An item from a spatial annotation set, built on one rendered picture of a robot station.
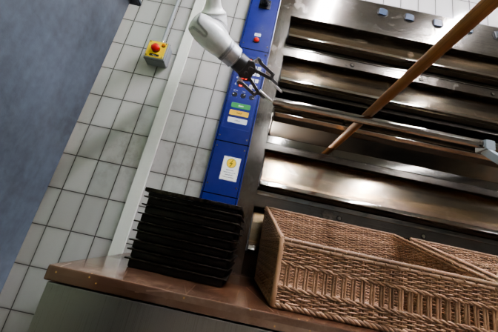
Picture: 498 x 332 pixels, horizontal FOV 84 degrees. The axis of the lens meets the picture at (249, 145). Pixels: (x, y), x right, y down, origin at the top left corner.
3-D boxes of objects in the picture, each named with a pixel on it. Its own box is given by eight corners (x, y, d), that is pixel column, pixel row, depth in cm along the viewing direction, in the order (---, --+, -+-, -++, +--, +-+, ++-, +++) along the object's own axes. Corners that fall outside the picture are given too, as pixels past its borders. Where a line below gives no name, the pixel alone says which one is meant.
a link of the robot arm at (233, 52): (217, 55, 112) (227, 65, 115) (217, 60, 104) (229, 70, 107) (232, 38, 110) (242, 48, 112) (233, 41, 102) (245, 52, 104)
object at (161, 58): (147, 64, 136) (153, 48, 139) (167, 69, 136) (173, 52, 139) (142, 55, 129) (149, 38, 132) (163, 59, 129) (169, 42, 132)
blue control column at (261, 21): (200, 307, 271) (245, 113, 339) (216, 311, 270) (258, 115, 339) (131, 456, 88) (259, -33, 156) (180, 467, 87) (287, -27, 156)
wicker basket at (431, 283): (250, 276, 106) (263, 205, 115) (393, 307, 106) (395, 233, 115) (267, 307, 60) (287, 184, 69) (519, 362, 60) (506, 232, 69)
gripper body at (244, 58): (241, 49, 111) (258, 64, 115) (228, 64, 114) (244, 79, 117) (244, 52, 105) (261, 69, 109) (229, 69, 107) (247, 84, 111)
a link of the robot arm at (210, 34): (234, 41, 100) (233, 33, 112) (200, 9, 94) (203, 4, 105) (215, 63, 104) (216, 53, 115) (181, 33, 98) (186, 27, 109)
